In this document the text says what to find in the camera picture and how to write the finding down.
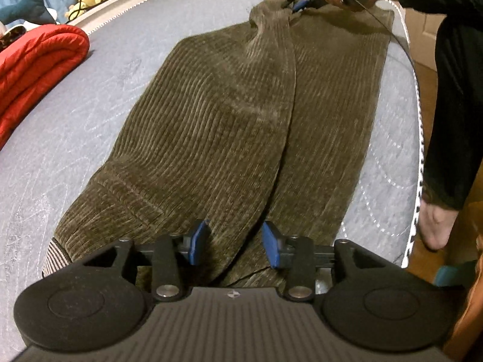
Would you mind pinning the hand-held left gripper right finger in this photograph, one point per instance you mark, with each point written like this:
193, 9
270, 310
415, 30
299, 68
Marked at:
271, 246

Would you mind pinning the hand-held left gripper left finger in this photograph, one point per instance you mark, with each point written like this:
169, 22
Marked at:
198, 242

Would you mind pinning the wooden door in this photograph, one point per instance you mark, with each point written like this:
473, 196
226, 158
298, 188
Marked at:
420, 34

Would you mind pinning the person's bare foot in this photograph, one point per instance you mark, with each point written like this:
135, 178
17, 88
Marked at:
434, 226

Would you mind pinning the grey mattress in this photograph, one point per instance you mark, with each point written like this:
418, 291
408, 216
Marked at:
75, 120

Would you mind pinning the blue slipper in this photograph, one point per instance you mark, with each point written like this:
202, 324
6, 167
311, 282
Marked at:
454, 274

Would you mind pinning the person's leg in black trousers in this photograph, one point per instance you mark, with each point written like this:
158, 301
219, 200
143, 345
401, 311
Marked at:
456, 113

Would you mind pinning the red folded quilt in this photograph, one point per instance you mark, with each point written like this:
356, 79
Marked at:
34, 68

